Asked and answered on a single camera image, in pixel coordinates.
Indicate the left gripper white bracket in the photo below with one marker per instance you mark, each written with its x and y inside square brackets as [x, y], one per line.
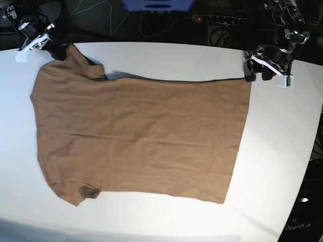
[269, 63]

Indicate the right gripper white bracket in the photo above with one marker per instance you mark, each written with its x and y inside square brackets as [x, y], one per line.
[37, 36]

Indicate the brown T-shirt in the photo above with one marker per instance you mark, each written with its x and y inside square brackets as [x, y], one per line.
[134, 135]

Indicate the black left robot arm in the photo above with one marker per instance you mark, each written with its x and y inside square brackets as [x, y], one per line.
[289, 25]

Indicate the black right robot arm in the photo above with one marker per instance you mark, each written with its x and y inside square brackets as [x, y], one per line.
[29, 22]

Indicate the black power strip red light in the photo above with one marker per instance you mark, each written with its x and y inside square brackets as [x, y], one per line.
[217, 20]

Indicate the blue box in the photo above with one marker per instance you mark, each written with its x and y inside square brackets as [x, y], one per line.
[158, 5]

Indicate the black OpenArm base plate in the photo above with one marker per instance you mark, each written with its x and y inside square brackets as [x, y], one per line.
[305, 220]

